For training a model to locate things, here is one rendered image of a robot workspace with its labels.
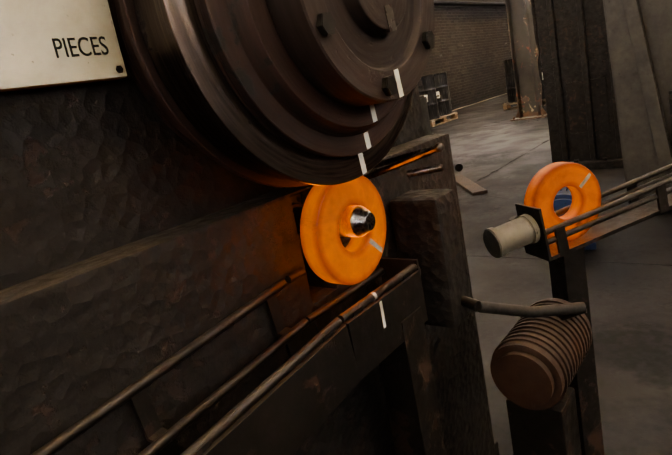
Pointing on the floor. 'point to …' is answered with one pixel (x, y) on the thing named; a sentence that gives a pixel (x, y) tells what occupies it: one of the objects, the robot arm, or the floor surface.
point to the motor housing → (542, 381)
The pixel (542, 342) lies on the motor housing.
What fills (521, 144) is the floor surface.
